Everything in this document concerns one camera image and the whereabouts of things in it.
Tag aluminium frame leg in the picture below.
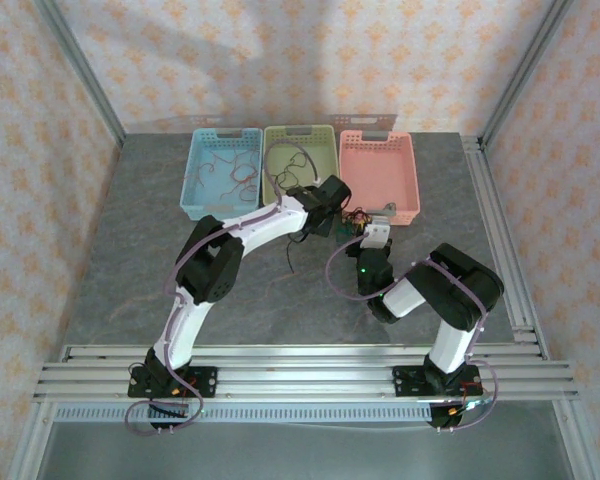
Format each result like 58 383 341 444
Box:
549 399 600 480
7 399 56 480

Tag right base power wires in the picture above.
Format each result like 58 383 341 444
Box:
447 380 492 417

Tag aluminium frame post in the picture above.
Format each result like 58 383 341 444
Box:
32 0 127 147
477 0 579 151

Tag pink plastic basket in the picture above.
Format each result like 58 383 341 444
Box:
338 129 421 227

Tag base power wires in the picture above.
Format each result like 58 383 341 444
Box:
168 380 202 401
447 380 492 417

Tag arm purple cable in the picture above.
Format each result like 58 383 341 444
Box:
325 232 500 434
124 139 324 437

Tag thin orange cable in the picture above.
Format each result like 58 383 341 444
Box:
187 152 229 186

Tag green plastic basket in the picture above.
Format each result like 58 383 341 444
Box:
261 124 342 211

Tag aluminium mounting rail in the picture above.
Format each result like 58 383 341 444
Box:
32 342 580 401

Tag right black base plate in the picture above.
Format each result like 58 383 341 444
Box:
390 364 482 400

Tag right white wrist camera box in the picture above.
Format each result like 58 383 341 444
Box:
359 222 392 250

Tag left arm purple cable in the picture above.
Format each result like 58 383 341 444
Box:
124 139 324 437

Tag blue plastic basket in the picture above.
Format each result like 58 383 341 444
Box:
178 128 264 223

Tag aluminium side rail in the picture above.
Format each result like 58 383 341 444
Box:
460 133 551 362

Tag slotted grey cable duct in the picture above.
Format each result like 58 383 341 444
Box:
54 403 434 424

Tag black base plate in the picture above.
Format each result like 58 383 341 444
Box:
127 366 219 400
390 364 482 400

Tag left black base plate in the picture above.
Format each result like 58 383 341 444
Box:
127 366 219 400

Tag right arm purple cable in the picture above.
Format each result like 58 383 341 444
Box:
325 232 500 434

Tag left base power wires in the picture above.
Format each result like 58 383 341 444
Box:
168 380 202 401

